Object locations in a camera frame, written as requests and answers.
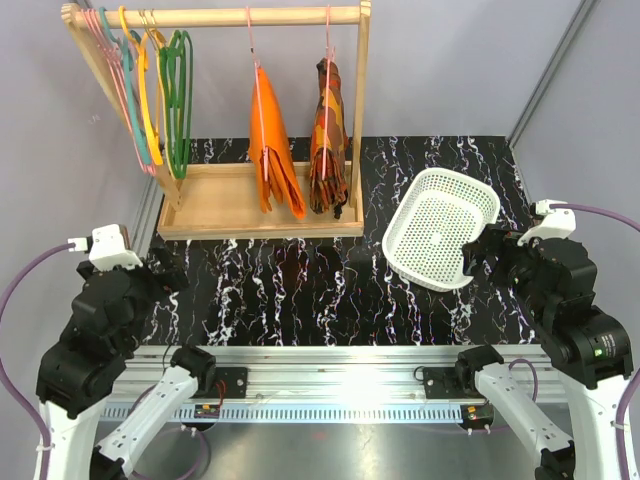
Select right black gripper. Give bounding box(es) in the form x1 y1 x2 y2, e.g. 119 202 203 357
461 221 554 321

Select orange trousers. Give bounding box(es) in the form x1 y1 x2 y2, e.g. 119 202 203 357
248 67 307 220

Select pink wire hanger with orange trousers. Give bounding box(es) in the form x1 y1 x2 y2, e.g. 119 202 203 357
245 6 269 182

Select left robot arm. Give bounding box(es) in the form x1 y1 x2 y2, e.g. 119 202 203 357
36 246 217 479

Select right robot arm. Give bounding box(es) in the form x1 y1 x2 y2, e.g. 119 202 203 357
453 228 639 479

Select camouflage patterned trousers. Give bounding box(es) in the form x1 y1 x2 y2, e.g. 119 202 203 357
310 58 349 220

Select green hanger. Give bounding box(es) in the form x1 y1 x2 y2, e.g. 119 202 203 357
165 29 195 181
158 37 187 181

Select yellow hanger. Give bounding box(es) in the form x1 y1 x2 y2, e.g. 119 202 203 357
118 6 163 176
138 28 165 166

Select teal hanger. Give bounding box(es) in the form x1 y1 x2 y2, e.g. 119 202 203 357
98 7 155 175

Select white perforated plastic basket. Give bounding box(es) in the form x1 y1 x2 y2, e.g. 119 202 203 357
382 167 501 292

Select wooden clothes rack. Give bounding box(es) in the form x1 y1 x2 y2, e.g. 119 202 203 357
61 1 371 240

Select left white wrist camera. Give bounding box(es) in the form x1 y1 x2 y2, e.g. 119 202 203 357
67 224 143 272

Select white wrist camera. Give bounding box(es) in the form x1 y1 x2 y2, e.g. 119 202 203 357
67 224 143 272
517 199 576 246

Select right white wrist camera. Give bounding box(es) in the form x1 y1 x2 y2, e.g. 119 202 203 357
517 199 576 246

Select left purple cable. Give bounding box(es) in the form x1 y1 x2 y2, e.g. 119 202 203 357
0 242 71 480

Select aluminium mounting rail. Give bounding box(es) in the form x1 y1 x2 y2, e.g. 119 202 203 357
101 345 566 424

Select pink wire hanger with camouflage trousers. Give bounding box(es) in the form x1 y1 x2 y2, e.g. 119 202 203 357
322 5 335 180

